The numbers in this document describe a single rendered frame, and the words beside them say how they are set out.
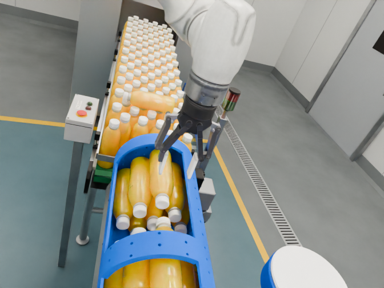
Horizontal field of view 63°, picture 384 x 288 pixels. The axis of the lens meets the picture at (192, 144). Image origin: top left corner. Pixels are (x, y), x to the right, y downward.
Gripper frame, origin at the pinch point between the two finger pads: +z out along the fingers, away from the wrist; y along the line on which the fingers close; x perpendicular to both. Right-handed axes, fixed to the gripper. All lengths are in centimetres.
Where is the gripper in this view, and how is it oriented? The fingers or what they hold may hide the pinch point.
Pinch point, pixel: (177, 165)
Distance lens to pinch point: 81.9
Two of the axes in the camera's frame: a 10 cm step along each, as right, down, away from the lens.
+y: 9.5, 1.8, 2.6
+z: -3.0, 7.8, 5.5
